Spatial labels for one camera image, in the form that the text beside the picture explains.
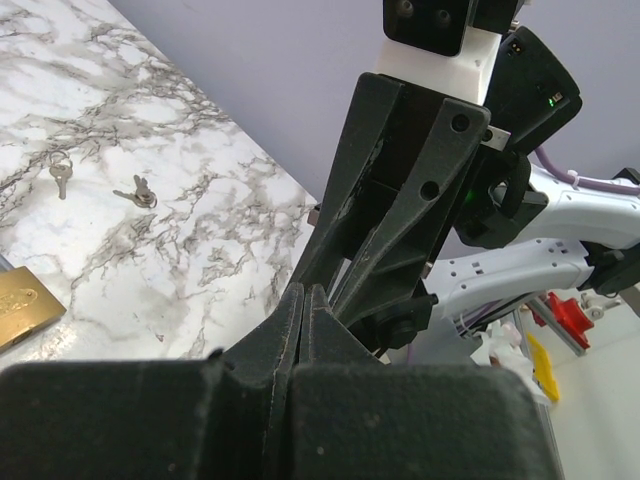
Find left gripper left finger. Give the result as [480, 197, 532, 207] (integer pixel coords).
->
[1, 284, 305, 479]

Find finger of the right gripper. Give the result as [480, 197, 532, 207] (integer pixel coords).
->
[292, 73, 405, 296]
[332, 98, 491, 325]

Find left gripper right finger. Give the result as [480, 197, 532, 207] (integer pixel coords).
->
[264, 283, 560, 479]

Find large brass padlock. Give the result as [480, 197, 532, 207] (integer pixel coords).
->
[1, 266, 66, 352]

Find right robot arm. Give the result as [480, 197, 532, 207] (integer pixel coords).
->
[293, 26, 639, 352]

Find red clamp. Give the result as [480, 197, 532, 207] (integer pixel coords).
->
[548, 292, 594, 349]

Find yellow object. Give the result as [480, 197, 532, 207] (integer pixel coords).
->
[526, 333, 560, 403]

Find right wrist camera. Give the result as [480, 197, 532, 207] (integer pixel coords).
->
[374, 0, 527, 105]

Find aluminium profile rail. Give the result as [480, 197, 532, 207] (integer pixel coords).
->
[512, 293, 587, 479]

